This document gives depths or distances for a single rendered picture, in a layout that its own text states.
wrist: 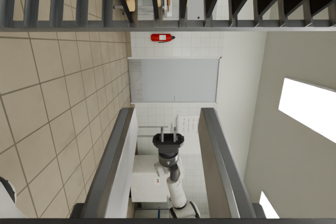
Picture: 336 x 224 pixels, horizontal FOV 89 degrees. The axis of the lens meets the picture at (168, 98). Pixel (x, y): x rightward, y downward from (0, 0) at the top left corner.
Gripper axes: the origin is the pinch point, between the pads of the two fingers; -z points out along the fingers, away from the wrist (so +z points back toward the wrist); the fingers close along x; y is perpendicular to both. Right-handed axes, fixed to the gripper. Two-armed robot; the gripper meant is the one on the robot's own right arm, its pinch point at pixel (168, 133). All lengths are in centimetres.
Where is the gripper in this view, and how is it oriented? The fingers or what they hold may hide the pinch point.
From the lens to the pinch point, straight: 67.6
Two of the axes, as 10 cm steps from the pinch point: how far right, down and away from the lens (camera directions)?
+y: 0.0, 6.5, -7.6
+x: 10.0, 0.0, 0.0
